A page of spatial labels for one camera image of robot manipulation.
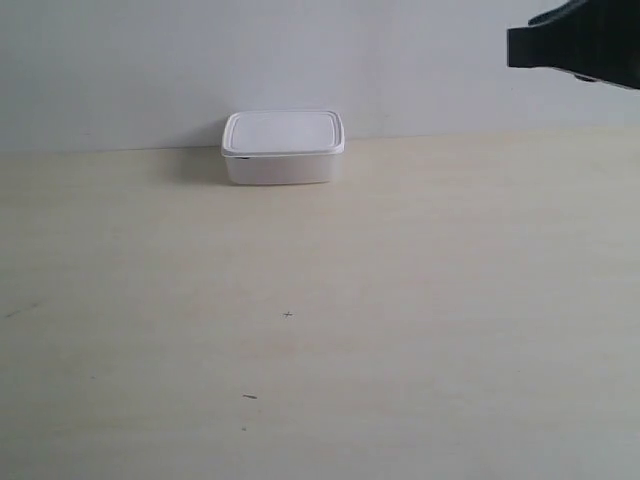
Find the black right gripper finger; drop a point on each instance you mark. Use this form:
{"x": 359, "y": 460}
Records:
{"x": 592, "y": 40}

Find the white lidded plastic container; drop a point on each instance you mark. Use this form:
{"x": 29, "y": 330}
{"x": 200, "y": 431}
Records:
{"x": 283, "y": 147}

